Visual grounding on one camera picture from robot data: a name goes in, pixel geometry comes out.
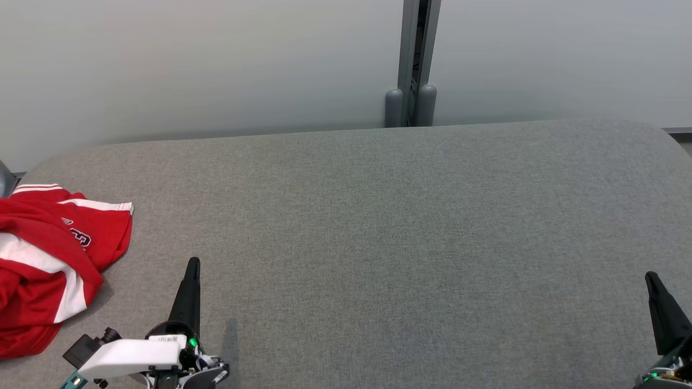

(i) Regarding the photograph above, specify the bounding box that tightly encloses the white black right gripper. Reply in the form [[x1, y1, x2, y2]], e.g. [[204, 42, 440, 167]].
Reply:
[[634, 271, 692, 389]]

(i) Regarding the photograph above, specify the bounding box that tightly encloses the grey metal partition post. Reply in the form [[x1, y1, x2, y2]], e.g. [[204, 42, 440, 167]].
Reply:
[[397, 0, 442, 127]]

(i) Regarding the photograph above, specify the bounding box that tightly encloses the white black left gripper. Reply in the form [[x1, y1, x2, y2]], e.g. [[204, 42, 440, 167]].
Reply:
[[78, 257, 230, 389]]

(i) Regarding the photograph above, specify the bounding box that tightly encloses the grey metal stand leg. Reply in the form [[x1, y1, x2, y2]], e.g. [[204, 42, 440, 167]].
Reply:
[[0, 160, 17, 198]]

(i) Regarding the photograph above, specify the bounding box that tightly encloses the red shorts white waistband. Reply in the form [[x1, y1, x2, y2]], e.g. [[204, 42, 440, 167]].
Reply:
[[0, 213, 104, 360]]

